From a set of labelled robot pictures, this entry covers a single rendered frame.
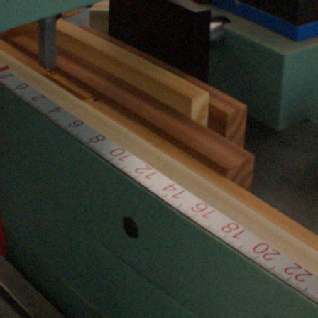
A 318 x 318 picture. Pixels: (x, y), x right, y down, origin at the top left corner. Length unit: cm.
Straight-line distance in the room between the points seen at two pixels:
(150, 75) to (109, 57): 4
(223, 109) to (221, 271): 13
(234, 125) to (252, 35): 10
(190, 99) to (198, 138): 3
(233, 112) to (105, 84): 9
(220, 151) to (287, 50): 12
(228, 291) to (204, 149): 10
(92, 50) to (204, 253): 21
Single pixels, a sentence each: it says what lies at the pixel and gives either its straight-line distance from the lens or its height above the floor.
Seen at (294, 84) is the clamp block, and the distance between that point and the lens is 52.
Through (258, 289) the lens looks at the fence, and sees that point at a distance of 33.
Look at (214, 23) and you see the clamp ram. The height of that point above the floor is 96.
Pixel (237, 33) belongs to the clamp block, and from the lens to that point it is 53.
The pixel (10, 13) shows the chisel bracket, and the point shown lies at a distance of 42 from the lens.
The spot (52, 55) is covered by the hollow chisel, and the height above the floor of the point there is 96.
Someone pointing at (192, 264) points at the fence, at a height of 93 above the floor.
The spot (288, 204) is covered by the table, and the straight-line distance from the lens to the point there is 46.
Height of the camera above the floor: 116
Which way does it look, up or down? 32 degrees down
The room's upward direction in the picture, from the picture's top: 2 degrees clockwise
